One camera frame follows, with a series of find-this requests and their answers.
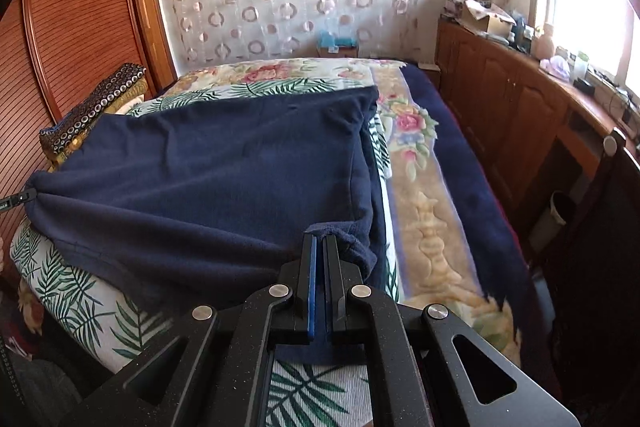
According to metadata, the wooden slatted wardrobe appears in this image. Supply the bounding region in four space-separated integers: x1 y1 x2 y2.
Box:
0 0 178 258

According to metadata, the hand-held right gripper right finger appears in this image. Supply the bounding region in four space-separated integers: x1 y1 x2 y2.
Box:
323 234 583 427

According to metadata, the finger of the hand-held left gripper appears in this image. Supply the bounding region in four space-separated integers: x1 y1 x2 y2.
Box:
0 188 39 214

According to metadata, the open cardboard box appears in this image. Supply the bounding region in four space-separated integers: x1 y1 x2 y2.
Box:
462 0 516 38

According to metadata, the dark circle-patterned pillow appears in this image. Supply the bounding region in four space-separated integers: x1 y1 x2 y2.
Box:
39 63 148 158

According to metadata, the dark chair back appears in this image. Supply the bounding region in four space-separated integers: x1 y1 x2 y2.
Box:
545 132 640 423

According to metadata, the lilac plastic item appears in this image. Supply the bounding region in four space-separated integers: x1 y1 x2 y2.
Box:
540 55 571 80

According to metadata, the pink bottle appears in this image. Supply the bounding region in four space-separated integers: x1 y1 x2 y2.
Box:
531 23 556 59

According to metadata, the long wooden cabinet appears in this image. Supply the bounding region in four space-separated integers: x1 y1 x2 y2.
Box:
435 17 640 268

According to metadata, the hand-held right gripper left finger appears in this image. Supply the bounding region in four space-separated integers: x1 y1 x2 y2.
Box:
62 232 318 427

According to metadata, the navy printed t-shirt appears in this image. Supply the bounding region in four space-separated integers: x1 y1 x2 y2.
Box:
25 86 392 365

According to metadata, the leaf-print sheet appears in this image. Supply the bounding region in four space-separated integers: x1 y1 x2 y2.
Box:
10 77 401 427

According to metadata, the clear green-capped bottle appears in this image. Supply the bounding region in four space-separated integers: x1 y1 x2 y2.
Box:
572 51 590 82

